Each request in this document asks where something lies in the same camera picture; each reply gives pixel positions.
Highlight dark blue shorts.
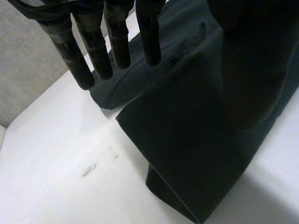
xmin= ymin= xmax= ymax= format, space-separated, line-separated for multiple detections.
xmin=90 ymin=0 xmax=299 ymax=224

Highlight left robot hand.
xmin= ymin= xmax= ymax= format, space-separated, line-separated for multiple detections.
xmin=7 ymin=0 xmax=299 ymax=130

